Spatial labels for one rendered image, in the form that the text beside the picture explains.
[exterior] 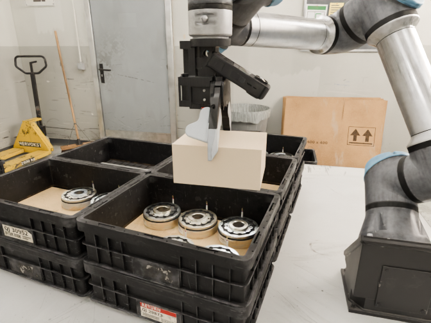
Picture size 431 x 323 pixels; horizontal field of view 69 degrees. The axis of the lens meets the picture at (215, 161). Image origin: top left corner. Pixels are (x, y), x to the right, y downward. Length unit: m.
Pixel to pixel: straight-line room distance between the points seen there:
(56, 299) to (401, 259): 0.80
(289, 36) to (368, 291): 0.61
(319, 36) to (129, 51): 3.41
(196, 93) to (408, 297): 0.63
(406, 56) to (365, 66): 2.94
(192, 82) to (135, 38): 3.55
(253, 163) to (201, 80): 0.17
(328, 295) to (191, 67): 0.64
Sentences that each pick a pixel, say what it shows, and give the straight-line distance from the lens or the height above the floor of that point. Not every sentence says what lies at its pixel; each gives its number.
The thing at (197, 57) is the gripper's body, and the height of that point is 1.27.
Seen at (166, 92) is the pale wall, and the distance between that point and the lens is 3.99.
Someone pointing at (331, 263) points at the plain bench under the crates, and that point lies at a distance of 1.01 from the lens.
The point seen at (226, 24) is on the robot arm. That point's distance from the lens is 0.56.
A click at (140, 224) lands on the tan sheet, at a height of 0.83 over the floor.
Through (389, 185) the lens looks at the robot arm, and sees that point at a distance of 0.86.
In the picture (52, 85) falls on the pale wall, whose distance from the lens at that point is 4.84.
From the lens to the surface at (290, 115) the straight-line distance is 3.60.
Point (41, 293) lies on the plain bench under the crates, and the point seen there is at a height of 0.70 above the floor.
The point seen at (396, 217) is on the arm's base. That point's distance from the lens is 0.83.
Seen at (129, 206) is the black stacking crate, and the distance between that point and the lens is 0.89.
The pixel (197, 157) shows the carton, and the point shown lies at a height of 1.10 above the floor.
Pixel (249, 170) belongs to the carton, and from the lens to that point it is 0.55.
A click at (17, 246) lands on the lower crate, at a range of 0.96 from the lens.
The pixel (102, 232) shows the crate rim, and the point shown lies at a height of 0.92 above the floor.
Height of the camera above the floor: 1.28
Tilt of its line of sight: 20 degrees down
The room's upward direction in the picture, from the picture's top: straight up
